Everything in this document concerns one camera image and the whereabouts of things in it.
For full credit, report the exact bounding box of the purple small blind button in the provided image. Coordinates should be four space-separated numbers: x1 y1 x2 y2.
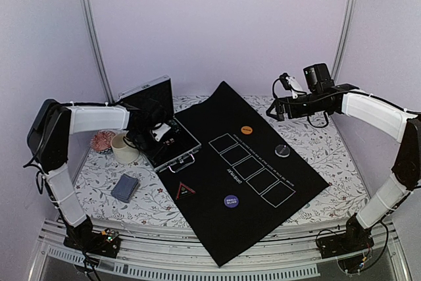
224 195 239 209

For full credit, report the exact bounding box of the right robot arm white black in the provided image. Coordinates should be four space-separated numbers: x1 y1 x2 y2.
266 63 420 252

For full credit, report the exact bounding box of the cream ceramic cup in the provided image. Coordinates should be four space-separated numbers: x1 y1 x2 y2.
111 133 139 165

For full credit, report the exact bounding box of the black red triangle button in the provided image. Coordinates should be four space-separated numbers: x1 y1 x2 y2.
176 182 196 200

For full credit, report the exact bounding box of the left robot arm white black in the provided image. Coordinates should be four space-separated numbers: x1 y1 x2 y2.
23 99 157 251

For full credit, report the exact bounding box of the dice row in case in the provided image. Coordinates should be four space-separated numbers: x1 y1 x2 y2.
164 138 175 146

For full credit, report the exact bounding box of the right aluminium frame post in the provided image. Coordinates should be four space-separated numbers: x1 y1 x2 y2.
332 0 357 80

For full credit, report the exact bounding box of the black poker play mat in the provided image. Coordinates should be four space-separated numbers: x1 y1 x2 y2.
159 82 328 266

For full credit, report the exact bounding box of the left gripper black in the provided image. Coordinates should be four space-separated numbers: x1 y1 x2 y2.
130 127 168 163

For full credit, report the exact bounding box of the red patterned small dish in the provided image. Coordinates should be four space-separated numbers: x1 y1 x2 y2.
90 130 116 154

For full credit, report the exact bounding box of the blue playing card deck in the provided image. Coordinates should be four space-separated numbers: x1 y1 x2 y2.
111 174 139 203

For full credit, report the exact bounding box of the orange big blind button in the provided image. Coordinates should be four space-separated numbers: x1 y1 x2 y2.
241 126 253 135

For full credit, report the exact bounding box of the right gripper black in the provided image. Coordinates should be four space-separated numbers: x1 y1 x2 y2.
266 90 328 121

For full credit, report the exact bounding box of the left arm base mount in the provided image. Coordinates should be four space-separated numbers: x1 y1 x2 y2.
63 227 121 259

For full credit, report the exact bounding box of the aluminium frame post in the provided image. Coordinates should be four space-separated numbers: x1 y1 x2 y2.
332 0 357 80
80 0 114 103

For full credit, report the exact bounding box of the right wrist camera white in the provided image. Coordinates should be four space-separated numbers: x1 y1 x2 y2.
279 72 307 99

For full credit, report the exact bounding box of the aluminium poker chip case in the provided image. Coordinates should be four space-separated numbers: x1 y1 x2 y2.
118 75 201 173

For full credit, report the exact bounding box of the left aluminium frame post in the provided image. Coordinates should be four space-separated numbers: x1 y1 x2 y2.
80 0 114 103

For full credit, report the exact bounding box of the black round dealer button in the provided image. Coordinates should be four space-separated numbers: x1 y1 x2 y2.
274 144 291 158

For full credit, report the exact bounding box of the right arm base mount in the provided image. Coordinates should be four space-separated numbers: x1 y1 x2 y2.
315 228 374 274

